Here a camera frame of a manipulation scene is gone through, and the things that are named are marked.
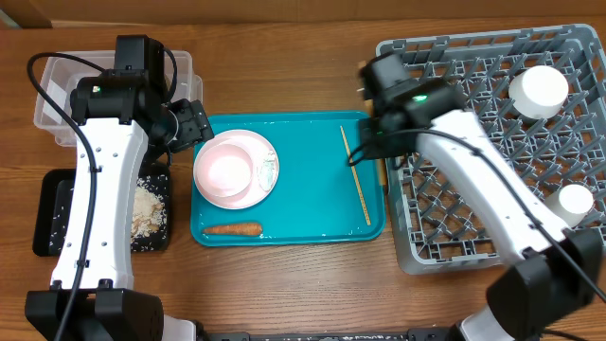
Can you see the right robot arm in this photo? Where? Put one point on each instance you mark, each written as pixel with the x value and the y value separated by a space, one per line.
pixel 552 270

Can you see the white paper cup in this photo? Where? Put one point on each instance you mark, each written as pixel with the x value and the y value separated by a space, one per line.
pixel 571 203

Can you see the clear plastic film scrap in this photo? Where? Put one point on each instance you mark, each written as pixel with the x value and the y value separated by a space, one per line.
pixel 267 171

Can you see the clear plastic bin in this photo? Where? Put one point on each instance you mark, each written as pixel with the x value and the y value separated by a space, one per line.
pixel 61 77

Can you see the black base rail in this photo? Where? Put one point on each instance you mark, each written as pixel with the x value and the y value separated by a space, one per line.
pixel 415 334

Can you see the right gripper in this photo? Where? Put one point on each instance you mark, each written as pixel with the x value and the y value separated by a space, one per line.
pixel 374 152

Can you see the pink bowl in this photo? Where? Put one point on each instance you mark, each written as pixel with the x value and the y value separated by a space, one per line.
pixel 222 170

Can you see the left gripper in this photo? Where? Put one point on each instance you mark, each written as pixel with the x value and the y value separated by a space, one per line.
pixel 195 124

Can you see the black plastic tray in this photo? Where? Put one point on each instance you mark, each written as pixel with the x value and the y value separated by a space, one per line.
pixel 47 199

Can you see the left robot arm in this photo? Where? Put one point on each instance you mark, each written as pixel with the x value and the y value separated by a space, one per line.
pixel 123 117

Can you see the white round bowl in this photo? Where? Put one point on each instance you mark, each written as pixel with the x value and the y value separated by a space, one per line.
pixel 539 92

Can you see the grey dishwasher rack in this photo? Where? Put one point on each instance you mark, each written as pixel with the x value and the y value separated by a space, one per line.
pixel 434 231

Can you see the pink plate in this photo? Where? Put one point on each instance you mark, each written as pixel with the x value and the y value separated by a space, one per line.
pixel 257 146

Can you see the orange carrot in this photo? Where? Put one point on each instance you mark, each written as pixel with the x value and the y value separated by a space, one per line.
pixel 240 229

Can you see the rice and peanut scraps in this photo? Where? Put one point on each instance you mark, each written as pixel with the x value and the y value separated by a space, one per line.
pixel 150 221

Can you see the teal serving tray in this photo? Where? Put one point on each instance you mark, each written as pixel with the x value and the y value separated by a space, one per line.
pixel 315 199

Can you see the wooden chopstick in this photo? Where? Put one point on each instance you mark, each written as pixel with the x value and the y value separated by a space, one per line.
pixel 356 178
pixel 379 163

